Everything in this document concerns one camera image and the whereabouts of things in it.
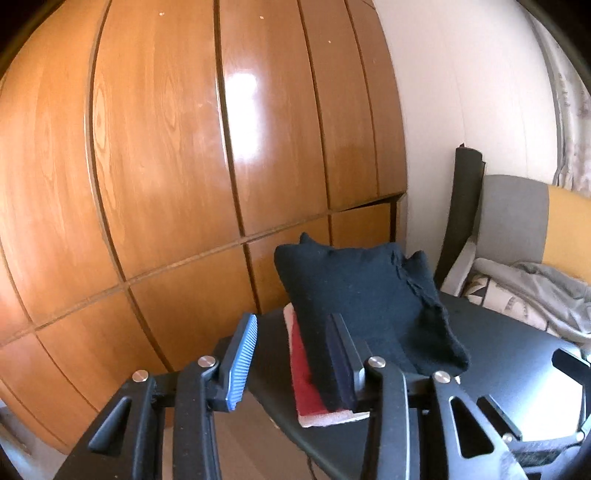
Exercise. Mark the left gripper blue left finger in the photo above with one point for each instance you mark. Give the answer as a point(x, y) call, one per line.
point(234, 355)

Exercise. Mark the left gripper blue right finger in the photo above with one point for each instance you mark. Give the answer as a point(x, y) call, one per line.
point(348, 356)

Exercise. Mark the black knit sweater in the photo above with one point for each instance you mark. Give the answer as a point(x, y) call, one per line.
point(385, 298)

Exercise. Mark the red knit sweater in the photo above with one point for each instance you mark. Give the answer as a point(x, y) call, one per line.
point(304, 382)

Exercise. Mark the pink knit sweater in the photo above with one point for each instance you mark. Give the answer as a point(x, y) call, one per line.
point(323, 410)

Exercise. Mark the grey hoodie on chair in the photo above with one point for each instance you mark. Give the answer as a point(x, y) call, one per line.
point(563, 301)

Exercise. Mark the grey orange black chair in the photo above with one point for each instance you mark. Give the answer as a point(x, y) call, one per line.
point(509, 220)

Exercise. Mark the wooden wardrobe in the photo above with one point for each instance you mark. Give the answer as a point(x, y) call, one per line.
point(153, 155)

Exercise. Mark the floral curtain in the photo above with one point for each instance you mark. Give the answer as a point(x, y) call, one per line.
point(572, 108)

